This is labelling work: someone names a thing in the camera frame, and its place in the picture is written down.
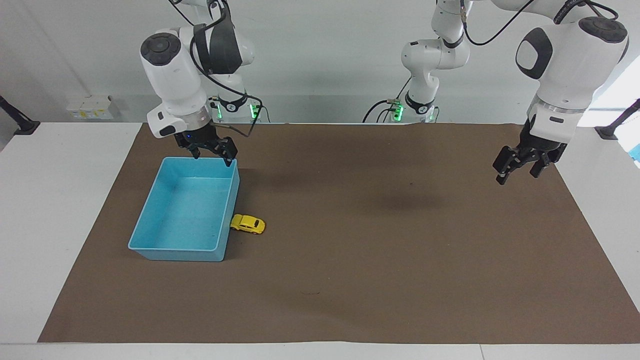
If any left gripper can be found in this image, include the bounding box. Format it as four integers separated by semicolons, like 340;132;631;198
492;115;569;186

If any black cable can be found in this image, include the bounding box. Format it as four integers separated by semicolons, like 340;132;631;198
459;0;621;47
362;75;414;124
168;0;265;139

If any yellow toy beetle car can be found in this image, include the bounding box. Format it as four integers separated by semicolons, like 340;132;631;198
229;213;267;236

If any light blue plastic bin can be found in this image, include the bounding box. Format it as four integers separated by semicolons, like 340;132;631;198
127;156;241;263

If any white wall socket box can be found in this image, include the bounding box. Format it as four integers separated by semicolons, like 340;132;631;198
66;94;115;121

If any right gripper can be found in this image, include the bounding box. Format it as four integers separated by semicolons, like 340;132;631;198
174;123;239;168

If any black stand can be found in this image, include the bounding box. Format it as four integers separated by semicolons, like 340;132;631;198
594;98;640;140
0;94;41;136

